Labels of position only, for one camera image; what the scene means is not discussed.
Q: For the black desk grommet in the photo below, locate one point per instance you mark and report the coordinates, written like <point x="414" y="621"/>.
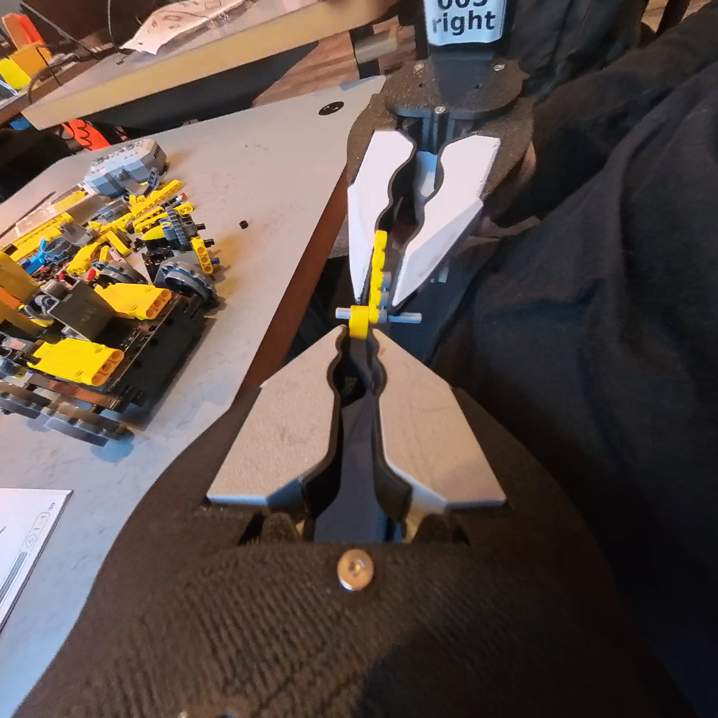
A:
<point x="331" y="107"/>

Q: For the yellow plastic block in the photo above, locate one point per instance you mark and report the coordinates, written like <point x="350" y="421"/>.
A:
<point x="25" y="67"/>

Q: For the toy wheel gear subassembly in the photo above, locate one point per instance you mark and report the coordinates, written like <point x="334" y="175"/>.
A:
<point x="179" y="241"/>

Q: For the orange plastic block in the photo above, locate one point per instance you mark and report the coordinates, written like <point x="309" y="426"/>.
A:
<point x="22" y="28"/>

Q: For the grey toy axle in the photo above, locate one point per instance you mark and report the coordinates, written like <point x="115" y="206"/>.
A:
<point x="406" y="318"/>

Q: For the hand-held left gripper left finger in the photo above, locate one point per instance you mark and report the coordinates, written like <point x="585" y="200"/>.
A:
<point x="280" y="437"/>

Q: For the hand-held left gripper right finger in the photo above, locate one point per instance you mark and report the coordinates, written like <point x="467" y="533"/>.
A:
<point x="437" y="437"/>

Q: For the yellow toy vehicle model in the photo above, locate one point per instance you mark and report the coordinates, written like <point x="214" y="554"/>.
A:
<point x="112" y="359"/>

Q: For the grey table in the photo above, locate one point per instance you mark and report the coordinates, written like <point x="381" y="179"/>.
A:
<point x="196" y="61"/>

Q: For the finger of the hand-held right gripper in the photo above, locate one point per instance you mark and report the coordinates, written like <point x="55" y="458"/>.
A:
<point x="460" y="185"/>
<point x="367" y="185"/>

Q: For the yellow toy connector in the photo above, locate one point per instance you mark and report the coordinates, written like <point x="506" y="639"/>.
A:
<point x="359" y="322"/>

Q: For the orange black patterned object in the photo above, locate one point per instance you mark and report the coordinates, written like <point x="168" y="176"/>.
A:
<point x="84" y="134"/>

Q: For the pile of loose toy pieces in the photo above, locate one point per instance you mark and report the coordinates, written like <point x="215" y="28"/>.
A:
<point x="84" y="224"/>

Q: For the instruction booklet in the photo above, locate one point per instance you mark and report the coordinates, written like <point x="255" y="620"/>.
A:
<point x="28" y="538"/>

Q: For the white paper sheet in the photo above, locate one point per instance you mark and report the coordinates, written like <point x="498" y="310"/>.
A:
<point x="179" y="22"/>

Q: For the grey desk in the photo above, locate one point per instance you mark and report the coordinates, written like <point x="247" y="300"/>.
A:
<point x="269" y="179"/>

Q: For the grey toy battery box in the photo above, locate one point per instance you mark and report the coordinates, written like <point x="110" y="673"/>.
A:
<point x="123" y="165"/>

